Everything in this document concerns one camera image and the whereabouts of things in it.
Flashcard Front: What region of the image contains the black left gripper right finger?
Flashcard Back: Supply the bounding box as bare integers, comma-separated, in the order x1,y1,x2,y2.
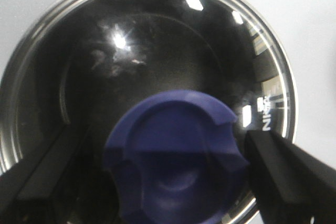
245,130,335,223

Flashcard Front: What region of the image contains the glass pot lid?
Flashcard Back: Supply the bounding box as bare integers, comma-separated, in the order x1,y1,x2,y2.
1,0,297,223

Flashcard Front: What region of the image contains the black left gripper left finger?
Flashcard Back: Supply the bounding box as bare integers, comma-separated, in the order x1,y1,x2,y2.
1,125,88,223

